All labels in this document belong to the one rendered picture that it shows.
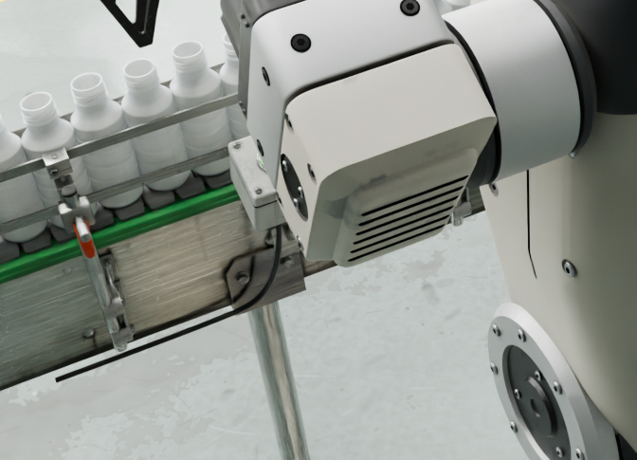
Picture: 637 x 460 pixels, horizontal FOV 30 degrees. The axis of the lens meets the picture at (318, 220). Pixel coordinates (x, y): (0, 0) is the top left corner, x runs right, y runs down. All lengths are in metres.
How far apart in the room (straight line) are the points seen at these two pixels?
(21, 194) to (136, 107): 0.16
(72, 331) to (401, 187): 0.98
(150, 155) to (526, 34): 0.85
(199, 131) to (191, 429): 1.19
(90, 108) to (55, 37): 2.51
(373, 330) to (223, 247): 1.18
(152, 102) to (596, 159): 0.78
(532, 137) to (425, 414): 1.87
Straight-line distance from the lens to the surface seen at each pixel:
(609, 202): 0.67
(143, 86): 1.35
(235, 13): 0.61
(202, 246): 1.45
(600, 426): 0.83
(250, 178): 1.25
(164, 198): 1.43
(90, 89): 1.34
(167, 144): 1.39
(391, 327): 2.61
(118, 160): 1.38
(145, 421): 2.54
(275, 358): 1.67
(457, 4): 1.47
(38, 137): 1.35
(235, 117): 1.41
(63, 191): 1.30
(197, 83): 1.37
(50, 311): 1.45
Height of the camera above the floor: 1.87
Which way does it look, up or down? 40 degrees down
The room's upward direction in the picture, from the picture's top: 9 degrees counter-clockwise
